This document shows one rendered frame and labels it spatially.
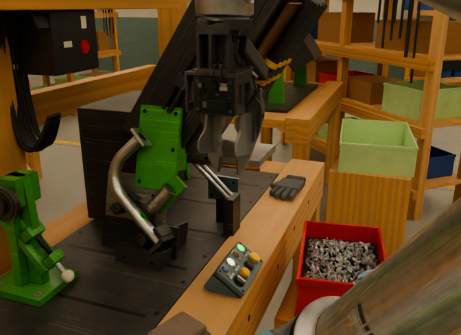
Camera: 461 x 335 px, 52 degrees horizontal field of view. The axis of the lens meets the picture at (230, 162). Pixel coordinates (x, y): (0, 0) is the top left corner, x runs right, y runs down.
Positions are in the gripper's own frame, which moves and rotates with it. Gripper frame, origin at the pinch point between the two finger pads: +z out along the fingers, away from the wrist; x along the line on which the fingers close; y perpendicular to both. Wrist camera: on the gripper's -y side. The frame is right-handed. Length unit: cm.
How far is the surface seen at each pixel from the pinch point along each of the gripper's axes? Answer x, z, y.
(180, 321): -13.0, 36.4, -7.3
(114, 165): -43, 16, -33
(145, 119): -38, 6, -40
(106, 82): -74, 4, -77
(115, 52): -415, 50, -588
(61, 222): -71, 41, -43
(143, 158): -37, 15, -37
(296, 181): -9, 37, -91
